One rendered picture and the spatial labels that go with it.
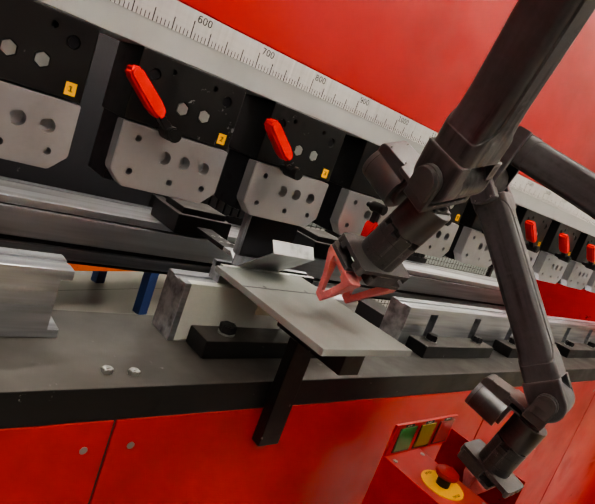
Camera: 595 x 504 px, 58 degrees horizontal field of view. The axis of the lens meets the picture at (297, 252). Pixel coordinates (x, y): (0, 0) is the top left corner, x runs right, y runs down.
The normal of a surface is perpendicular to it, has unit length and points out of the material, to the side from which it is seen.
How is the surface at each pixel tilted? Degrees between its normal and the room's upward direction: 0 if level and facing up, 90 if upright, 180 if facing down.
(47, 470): 90
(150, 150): 90
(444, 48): 90
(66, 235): 90
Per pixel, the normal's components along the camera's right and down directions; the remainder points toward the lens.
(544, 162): -0.50, 0.03
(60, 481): 0.59, 0.36
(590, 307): -0.73, -0.13
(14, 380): 0.34, -0.92
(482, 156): 0.48, 0.72
